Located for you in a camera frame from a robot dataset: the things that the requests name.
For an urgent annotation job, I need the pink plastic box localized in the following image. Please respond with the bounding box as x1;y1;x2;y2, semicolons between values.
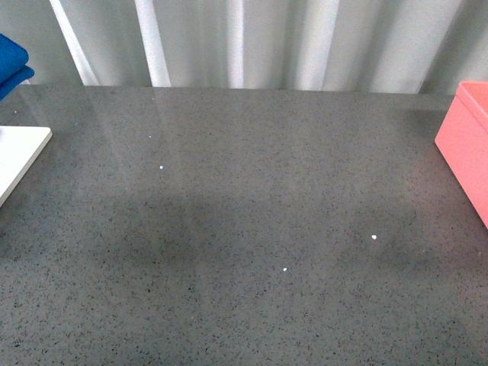
435;81;487;223

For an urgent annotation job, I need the blue microfiber cloth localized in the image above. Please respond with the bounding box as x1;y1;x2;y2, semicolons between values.
0;34;34;100

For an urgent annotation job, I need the white flat board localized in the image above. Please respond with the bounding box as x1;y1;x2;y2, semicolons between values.
0;126;53;205

